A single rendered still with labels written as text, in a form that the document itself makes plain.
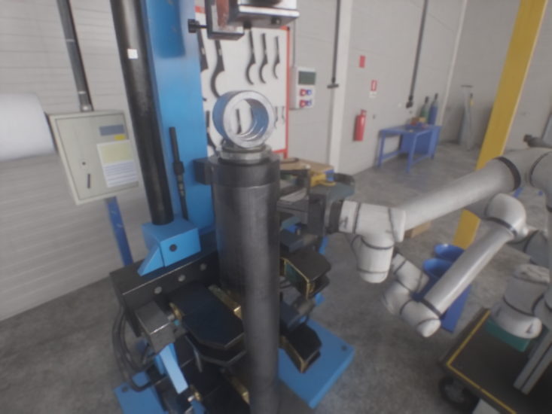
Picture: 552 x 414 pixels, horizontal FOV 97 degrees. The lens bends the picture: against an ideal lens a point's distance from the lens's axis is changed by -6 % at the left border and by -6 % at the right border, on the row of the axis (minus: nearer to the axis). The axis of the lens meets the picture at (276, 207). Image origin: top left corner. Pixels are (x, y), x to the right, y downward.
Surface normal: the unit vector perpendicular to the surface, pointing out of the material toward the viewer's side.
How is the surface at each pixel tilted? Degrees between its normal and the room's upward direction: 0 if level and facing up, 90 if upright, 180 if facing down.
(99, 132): 90
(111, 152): 90
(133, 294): 90
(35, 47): 90
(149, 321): 0
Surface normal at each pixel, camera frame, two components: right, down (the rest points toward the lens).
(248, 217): 0.11, 0.40
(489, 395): 0.00, -0.91
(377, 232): -0.40, 0.39
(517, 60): -0.70, 0.29
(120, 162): 0.71, 0.29
